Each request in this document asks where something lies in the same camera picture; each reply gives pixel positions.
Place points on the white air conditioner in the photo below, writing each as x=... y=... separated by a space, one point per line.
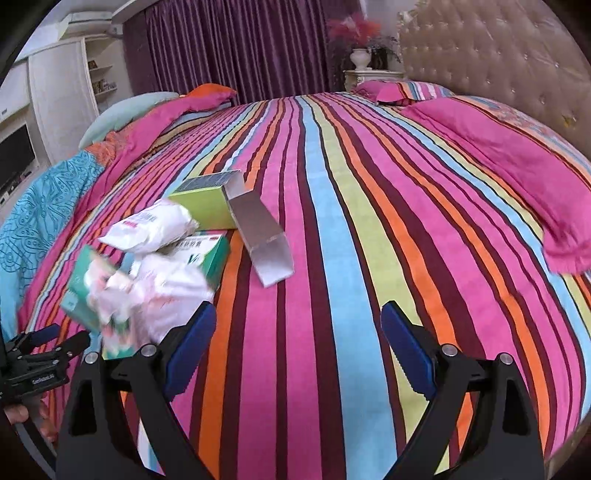
x=86 y=23

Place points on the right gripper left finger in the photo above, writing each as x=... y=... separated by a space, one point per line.
x=95 y=441

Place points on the light green pillow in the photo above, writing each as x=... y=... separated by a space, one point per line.
x=117 y=116

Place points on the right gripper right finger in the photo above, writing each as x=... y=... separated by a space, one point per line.
x=503 y=440

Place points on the purple curtain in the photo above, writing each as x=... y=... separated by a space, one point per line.
x=262 y=49

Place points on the striped colourful bed sheet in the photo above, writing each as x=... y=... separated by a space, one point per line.
x=299 y=381

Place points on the white vase with flowers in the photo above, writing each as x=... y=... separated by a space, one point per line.
x=364 y=38

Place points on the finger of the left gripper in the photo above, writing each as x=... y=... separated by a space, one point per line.
x=30 y=340
x=70 y=348

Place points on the person's left hand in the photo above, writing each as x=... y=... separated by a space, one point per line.
x=19 y=414

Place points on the beige tufted headboard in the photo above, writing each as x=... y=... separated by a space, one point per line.
x=520 y=53

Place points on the black television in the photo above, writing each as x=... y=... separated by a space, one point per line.
x=16 y=155

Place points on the white wardrobe cabinet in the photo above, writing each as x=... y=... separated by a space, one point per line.
x=51 y=97

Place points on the blue pink folded quilt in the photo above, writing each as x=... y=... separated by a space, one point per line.
x=58 y=195

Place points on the green vitamin E box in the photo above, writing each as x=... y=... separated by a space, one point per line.
x=207 y=252

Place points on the green box with silver flap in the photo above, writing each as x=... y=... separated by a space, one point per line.
x=220 y=201

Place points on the white nightstand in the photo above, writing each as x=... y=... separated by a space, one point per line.
x=354 y=77

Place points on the pink striped pillow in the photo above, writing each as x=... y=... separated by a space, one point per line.
x=544 y=169
x=401 y=92

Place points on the green tissue pack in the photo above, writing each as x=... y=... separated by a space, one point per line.
x=81 y=295

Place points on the white toilet cover packet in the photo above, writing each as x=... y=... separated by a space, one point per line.
x=134 y=311
x=146 y=231

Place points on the far pink striped pillow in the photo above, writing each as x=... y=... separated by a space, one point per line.
x=401 y=92

